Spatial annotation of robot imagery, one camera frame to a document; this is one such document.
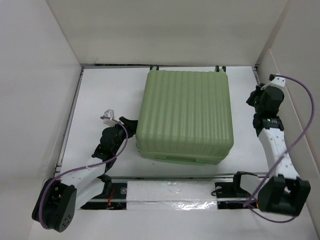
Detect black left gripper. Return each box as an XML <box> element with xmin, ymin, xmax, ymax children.
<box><xmin>110</xmin><ymin>117</ymin><xmax>140</xmax><ymax>155</ymax></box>

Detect green hard-shell suitcase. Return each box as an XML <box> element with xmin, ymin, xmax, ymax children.
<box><xmin>135</xmin><ymin>66</ymin><xmax>234</xmax><ymax>165</ymax></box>

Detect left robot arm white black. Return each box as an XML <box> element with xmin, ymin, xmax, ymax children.
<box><xmin>31</xmin><ymin>115</ymin><xmax>138</xmax><ymax>233</ymax></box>

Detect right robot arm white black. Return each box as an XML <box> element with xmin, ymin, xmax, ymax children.
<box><xmin>231</xmin><ymin>83</ymin><xmax>311</xmax><ymax>217</ymax></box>

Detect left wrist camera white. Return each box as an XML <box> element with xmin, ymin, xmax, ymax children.
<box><xmin>100</xmin><ymin>109</ymin><xmax>116</xmax><ymax>127</ymax></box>

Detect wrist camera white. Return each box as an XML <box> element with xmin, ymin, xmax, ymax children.
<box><xmin>261</xmin><ymin>74</ymin><xmax>286</xmax><ymax>90</ymax></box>
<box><xmin>100</xmin><ymin>109</ymin><xmax>116</xmax><ymax>127</ymax></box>

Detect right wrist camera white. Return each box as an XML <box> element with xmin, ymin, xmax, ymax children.
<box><xmin>261</xmin><ymin>74</ymin><xmax>286</xmax><ymax>90</ymax></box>

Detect metal base rail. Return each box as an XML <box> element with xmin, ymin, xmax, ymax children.
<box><xmin>33</xmin><ymin>174</ymin><xmax>266</xmax><ymax>212</ymax></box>

